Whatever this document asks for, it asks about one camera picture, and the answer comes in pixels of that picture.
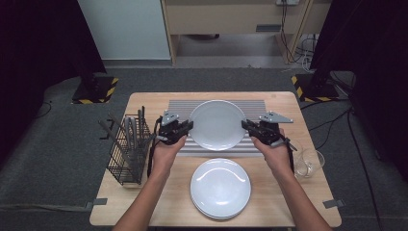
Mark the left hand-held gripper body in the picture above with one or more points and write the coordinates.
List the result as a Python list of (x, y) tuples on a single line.
[(170, 131)]

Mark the black tape floor mark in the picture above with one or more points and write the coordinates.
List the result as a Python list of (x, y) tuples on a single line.
[(110, 129)]

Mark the person's right hand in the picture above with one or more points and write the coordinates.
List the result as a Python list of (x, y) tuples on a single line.
[(275, 157)]

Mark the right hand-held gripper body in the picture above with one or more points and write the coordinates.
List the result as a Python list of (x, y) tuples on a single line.
[(269, 131)]

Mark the metal cutlery piece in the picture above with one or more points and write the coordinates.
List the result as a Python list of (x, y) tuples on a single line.
[(143, 115), (140, 118), (134, 128), (127, 128)]

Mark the hazard-striped stand base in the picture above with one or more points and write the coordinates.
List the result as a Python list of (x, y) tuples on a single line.
[(96, 89), (316, 89)]

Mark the stack of white plates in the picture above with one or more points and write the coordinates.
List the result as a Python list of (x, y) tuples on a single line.
[(221, 186)]

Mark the black curtain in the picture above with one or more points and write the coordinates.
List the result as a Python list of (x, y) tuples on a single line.
[(378, 64), (32, 48)]

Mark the light wooden desk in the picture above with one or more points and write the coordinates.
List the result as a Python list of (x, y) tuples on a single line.
[(224, 19)]

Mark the striped gray placemat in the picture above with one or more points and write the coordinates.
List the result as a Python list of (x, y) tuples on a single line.
[(253, 106)]

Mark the white partition panel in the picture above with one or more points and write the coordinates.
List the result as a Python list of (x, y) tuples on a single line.
[(125, 29)]

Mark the person's left hand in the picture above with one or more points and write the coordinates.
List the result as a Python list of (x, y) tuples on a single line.
[(165, 157)]

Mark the single white plate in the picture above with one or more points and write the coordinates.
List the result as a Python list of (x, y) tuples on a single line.
[(218, 125)]

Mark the gray tape piece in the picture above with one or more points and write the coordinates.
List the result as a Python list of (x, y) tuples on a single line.
[(332, 203), (100, 201)]

